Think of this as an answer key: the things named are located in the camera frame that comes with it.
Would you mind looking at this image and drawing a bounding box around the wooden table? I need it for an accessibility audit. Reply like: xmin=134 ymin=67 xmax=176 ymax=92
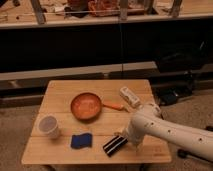
xmin=22 ymin=80 xmax=171 ymax=165

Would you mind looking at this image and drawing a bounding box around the translucent plastic cup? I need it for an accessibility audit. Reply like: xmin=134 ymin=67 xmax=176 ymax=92
xmin=38 ymin=116 xmax=60 ymax=139

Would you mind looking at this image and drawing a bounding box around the blue cloth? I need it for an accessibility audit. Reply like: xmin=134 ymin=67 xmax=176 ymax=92
xmin=71 ymin=133 xmax=92 ymax=149

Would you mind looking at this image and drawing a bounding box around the black bag on floor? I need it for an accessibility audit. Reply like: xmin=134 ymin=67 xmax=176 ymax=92
xmin=154 ymin=44 xmax=204 ymax=72

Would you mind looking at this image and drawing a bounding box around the black tripod leg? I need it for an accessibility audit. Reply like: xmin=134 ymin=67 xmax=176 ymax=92
xmin=177 ymin=149 xmax=197 ymax=159

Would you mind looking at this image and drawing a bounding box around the orange frying pan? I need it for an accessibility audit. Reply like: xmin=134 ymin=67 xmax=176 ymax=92
xmin=70 ymin=92 xmax=128 ymax=121

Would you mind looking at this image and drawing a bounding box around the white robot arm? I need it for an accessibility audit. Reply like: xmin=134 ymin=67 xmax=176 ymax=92
xmin=122 ymin=103 xmax=213 ymax=162

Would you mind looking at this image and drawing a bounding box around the orange object on shelf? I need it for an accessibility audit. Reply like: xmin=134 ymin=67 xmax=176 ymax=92
xmin=88 ymin=0 xmax=119 ymax=17

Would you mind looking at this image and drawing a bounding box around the black white striped eraser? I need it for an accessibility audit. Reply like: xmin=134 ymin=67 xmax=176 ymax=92
xmin=103 ymin=135 xmax=128 ymax=157

